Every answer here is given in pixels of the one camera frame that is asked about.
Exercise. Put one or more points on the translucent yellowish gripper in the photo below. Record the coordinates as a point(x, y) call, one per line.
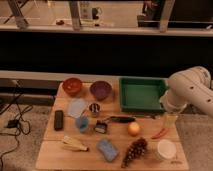
point(169, 120)

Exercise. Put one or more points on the red chili pepper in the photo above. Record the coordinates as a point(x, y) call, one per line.
point(160, 134)

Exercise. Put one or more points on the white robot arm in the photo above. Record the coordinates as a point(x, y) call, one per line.
point(190, 86)

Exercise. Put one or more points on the purple bowl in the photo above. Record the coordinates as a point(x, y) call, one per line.
point(100, 90)

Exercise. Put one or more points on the red bowl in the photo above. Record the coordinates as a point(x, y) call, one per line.
point(72, 86)

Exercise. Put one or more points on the white round container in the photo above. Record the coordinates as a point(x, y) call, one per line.
point(165, 150)

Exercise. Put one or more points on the orange round fruit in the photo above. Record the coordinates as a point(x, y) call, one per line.
point(133, 129)

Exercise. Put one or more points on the brown pine cone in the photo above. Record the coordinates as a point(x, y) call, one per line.
point(135, 150)

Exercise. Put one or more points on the green plastic tray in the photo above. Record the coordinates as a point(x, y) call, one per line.
point(141, 94)

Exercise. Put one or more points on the blue sponge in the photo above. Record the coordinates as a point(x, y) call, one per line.
point(108, 150)

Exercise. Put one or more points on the small metal cup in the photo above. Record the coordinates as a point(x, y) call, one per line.
point(94, 109)

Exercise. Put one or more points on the blue cup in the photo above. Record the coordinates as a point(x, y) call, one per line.
point(82, 123)

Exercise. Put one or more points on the light blue plate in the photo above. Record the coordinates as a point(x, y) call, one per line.
point(76, 107)

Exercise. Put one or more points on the black rectangular remote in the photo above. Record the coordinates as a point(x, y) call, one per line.
point(58, 120)

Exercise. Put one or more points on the black handled tool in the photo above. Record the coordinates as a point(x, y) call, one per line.
point(119, 119)

